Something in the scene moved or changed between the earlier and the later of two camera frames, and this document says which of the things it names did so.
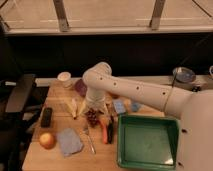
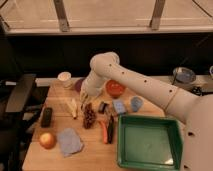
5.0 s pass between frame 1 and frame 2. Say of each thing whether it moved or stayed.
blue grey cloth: stayed
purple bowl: stayed
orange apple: stayed
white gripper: moved
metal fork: moved
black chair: stayed
